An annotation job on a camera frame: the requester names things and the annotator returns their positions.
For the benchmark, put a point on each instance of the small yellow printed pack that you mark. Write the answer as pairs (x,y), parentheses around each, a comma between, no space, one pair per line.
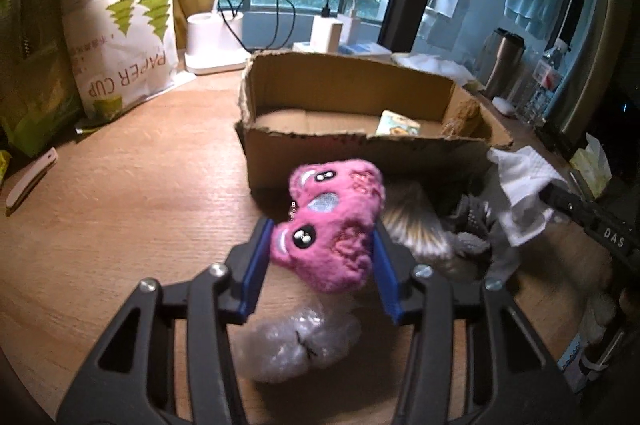
(397,124)

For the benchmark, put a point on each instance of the clear bubble wrap ball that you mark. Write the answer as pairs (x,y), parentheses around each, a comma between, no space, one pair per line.
(295,345)

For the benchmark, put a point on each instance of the white power strip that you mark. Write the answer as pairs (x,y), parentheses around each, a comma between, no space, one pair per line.
(365,50)

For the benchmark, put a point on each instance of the bag of paper cups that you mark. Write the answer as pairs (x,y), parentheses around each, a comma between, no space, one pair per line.
(125,55)

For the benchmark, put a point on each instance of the clear water bottle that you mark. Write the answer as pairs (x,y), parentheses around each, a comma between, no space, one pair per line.
(545,85)

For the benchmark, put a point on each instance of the small yellow packet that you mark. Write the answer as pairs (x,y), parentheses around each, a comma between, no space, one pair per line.
(4,167)

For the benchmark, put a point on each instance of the white folding knife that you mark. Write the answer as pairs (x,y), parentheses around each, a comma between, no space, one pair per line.
(30,180)

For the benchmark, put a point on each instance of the cardboard box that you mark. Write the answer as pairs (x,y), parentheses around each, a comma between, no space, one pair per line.
(310,155)

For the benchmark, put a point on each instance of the white charger block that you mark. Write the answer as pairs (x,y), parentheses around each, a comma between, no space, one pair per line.
(325,35)

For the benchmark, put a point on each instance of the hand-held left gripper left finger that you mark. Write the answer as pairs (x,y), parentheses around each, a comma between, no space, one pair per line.
(255,265)

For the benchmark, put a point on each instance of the white plug adapter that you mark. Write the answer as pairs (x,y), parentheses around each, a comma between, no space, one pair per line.
(350,25)

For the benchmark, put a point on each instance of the pink plush toy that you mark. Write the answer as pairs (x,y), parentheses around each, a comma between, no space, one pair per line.
(340,225)

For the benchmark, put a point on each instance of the beige fluffy plush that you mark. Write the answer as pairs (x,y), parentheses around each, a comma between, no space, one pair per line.
(600,315)

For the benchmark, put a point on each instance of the striped furry plush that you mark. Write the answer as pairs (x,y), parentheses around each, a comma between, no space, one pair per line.
(415,220)

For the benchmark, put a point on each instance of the white tissue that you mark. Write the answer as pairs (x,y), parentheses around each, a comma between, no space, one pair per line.
(520,185)

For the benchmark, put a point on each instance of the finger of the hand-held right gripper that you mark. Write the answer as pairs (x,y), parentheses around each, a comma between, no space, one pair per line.
(600,225)

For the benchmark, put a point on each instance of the brown plush toy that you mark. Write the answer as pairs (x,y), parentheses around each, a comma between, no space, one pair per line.
(462,117)

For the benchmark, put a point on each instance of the green plastic bag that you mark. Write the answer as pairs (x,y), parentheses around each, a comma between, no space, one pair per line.
(35,105)

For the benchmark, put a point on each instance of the grey knitted cloth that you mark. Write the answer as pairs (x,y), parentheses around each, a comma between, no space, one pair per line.
(475,230)

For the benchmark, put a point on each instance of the steel thermos mug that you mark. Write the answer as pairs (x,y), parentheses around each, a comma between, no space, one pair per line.
(502,65)

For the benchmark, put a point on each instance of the green tissue pack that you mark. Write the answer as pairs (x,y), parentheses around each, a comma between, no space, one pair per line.
(592,165)

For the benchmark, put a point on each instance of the white earbuds case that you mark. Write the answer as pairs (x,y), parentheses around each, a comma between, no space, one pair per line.
(504,106)

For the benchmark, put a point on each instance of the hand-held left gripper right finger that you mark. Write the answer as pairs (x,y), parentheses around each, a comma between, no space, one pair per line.
(387,275)

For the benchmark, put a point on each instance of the white cloth package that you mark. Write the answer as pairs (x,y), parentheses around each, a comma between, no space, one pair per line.
(435,65)

